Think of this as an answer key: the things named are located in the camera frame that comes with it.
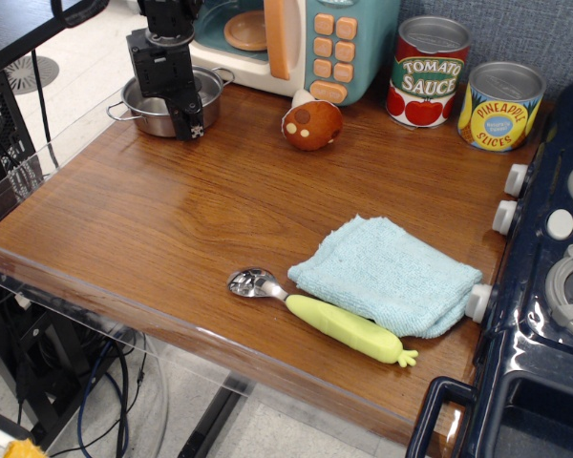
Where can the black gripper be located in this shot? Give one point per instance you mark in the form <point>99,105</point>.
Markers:
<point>163,69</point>

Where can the small stainless steel pot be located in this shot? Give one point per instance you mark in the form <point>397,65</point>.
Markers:
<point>151,115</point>

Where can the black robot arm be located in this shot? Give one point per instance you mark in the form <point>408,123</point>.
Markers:
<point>171,19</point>

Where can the brown toy mushroom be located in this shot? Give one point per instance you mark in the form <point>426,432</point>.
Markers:
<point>312,125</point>

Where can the toy microwave oven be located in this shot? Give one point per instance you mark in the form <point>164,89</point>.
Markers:
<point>333,49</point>

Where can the black side desk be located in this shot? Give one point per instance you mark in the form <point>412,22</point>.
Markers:
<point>24,25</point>

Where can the light blue folded cloth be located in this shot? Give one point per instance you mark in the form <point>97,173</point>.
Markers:
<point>375,269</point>

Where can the tomato sauce can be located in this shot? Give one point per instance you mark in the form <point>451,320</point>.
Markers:
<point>429,60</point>

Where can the pineapple slices can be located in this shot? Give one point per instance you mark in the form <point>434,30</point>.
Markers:
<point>500,105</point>

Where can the table leg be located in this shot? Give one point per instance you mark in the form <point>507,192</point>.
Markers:
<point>208,428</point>

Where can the white stove knob middle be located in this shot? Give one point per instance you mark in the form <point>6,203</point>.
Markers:
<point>504,216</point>

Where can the white stove knob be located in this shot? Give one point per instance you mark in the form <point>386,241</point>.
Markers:
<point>478,301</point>
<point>515,179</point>
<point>504,216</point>

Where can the white stove knob upper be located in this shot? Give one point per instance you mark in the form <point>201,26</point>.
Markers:
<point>515,179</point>

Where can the white stove knob lower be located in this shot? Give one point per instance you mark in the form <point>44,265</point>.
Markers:
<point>478,301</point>

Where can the dark blue toy stove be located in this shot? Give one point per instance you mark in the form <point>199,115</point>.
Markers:
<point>520,403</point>

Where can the spoon with yellow-green handle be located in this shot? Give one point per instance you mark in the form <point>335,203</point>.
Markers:
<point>343,326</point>

